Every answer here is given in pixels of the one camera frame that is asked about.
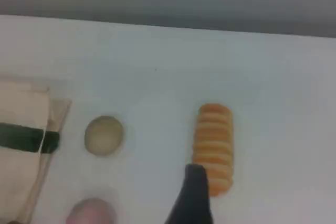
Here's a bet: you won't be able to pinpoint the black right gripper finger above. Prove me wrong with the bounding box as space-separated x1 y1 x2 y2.
163 163 214 224

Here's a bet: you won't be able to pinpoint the long ridged bread loaf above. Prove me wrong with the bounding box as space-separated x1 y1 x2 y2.
191 103 235 197

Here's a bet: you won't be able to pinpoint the pink peach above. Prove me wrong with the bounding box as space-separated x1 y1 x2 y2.
65 197 118 224

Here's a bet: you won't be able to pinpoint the white canvas bag green handles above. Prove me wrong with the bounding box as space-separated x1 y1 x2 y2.
0 78 73 224

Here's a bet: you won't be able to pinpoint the beige round fruit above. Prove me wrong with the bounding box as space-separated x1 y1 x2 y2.
83 115 124 157

